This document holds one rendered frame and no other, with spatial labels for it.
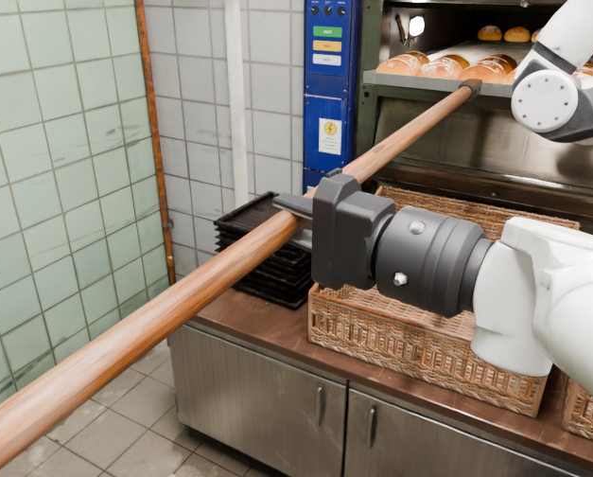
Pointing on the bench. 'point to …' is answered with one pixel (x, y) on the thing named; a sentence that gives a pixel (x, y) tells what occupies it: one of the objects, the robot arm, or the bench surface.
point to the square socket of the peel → (472, 86)
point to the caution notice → (330, 136)
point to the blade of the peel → (432, 83)
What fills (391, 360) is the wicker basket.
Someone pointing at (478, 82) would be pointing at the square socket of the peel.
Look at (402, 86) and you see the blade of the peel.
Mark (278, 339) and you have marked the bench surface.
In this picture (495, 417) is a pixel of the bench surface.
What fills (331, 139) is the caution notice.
